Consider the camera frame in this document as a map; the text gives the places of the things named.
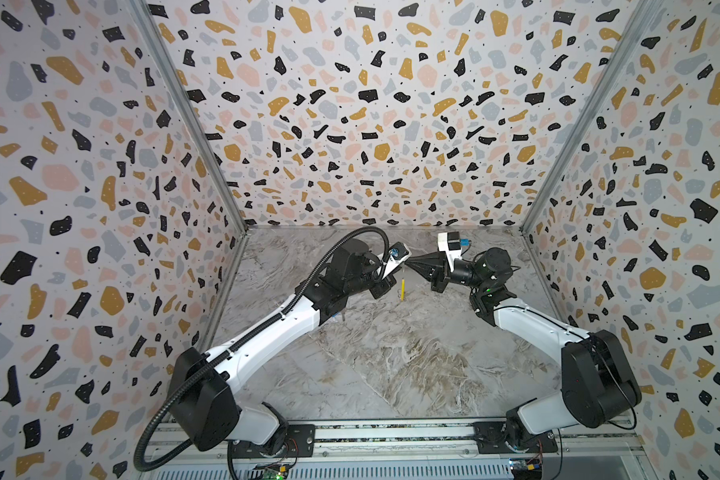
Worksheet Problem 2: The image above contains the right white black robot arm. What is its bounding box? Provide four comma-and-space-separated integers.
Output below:
406, 247, 642, 448

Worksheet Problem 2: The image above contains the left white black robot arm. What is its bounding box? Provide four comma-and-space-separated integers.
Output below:
168, 237, 410, 454

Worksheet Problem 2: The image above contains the left green circuit board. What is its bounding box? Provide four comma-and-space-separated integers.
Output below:
259, 464, 290, 480

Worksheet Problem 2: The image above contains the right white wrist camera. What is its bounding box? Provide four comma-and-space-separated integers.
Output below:
437, 231, 471, 272

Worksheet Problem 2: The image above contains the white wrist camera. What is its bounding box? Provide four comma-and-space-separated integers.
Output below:
437, 231, 471, 272
382, 242, 410, 278

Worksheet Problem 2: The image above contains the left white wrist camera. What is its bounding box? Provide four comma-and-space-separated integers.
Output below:
382, 242, 410, 278

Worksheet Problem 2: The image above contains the black corrugated cable conduit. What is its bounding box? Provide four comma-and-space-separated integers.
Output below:
133, 226, 392, 473

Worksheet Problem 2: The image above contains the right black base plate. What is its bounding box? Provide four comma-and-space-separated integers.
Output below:
472, 420, 559, 454

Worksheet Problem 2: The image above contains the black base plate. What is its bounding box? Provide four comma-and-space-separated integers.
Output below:
227, 424, 316, 463
472, 420, 559, 454

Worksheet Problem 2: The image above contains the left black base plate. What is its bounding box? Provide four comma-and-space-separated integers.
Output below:
227, 424, 316, 463

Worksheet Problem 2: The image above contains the white slotted cable duct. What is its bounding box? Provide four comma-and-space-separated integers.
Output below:
141, 459, 514, 479

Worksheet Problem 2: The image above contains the right circuit board with wires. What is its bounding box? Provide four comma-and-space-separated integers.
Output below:
509, 456, 543, 480

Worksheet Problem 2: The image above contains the aluminium mounting rail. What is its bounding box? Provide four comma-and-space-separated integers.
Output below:
171, 417, 646, 467

